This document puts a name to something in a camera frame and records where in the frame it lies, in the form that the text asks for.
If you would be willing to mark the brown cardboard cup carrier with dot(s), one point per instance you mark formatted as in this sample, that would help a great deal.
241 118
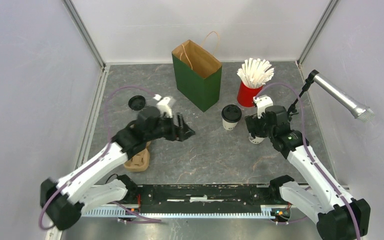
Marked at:
139 162

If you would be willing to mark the white wrapped straws bundle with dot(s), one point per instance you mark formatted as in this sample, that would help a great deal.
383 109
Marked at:
255 72

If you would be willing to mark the red cup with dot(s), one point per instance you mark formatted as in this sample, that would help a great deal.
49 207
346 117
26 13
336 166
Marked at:
245 96

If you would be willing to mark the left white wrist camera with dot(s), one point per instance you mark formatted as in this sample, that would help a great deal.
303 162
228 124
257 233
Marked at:
164 105

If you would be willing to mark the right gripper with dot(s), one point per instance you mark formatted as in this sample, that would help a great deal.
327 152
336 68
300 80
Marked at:
252 121

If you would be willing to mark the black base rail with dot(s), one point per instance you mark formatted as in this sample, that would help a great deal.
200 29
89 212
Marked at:
202 198

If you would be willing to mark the green paper bag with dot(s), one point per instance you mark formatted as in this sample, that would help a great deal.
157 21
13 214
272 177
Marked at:
198 73

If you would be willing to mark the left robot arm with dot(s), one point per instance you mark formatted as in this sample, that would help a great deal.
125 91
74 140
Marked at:
63 201

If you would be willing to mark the silver microphone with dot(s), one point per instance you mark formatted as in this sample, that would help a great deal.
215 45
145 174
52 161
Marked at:
358 110

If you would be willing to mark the white paper coffee cup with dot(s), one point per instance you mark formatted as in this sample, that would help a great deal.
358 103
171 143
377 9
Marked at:
227 125

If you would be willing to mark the black coffee lid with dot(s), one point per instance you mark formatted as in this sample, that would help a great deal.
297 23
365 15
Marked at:
231 113
137 102

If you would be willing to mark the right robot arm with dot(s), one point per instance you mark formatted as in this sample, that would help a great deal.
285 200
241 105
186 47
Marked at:
335 212

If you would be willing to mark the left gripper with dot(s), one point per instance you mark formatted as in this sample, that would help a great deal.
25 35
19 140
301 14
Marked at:
181 133

